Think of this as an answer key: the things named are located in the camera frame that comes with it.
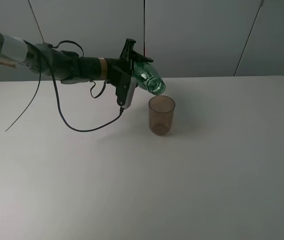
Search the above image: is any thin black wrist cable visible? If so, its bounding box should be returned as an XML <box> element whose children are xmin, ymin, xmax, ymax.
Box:
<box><xmin>54</xmin><ymin>40</ymin><xmax>107</xmax><ymax>99</ymax></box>

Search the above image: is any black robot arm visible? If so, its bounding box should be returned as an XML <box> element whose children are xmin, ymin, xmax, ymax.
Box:
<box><xmin>0</xmin><ymin>33</ymin><xmax>153</xmax><ymax>109</ymax></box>

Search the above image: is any black camera cable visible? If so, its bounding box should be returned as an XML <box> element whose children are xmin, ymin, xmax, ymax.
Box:
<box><xmin>5</xmin><ymin>44</ymin><xmax>125</xmax><ymax>133</ymax></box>

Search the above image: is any green transparent water bottle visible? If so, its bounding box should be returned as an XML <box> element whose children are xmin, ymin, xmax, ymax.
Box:
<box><xmin>132</xmin><ymin>62</ymin><xmax>165</xmax><ymax>96</ymax></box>

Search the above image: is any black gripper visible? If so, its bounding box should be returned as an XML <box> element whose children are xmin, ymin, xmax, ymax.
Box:
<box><xmin>106</xmin><ymin>38</ymin><xmax>154</xmax><ymax>105</ymax></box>

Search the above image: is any pink translucent plastic cup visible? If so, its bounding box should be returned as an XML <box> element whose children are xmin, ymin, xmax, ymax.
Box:
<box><xmin>148</xmin><ymin>95</ymin><xmax>175</xmax><ymax>136</ymax></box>

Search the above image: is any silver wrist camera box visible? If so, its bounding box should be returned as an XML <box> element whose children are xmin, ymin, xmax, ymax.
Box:
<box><xmin>122</xmin><ymin>77</ymin><xmax>137</xmax><ymax>109</ymax></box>

